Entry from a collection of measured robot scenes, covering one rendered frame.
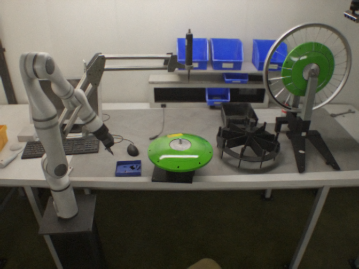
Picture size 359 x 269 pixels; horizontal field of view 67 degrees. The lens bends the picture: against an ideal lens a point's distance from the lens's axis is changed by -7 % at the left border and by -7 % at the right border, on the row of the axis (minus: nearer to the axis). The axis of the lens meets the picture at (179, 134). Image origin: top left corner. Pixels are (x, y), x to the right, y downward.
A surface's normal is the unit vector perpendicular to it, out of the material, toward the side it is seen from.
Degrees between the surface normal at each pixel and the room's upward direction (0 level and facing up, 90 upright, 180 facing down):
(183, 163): 23
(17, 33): 90
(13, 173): 0
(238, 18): 90
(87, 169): 0
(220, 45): 90
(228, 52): 90
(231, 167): 0
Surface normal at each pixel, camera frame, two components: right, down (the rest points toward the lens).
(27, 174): 0.00, -0.86
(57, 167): 0.65, 0.36
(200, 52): 0.00, 0.51
